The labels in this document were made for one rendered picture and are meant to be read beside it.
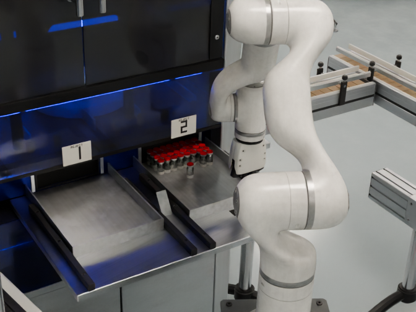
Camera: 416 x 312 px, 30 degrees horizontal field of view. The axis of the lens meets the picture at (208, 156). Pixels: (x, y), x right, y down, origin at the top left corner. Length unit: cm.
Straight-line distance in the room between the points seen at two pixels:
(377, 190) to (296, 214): 158
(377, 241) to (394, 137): 108
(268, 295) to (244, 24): 57
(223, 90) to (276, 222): 55
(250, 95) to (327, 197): 56
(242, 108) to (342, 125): 264
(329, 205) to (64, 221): 85
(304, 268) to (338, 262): 187
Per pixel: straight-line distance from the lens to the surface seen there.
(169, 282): 260
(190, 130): 232
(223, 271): 271
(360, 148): 444
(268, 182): 154
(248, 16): 164
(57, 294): 240
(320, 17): 167
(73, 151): 216
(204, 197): 222
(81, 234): 208
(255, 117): 206
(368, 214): 386
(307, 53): 163
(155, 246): 203
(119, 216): 214
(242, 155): 212
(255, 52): 190
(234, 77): 197
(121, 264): 197
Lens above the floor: 208
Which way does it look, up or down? 29 degrees down
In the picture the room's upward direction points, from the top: 2 degrees clockwise
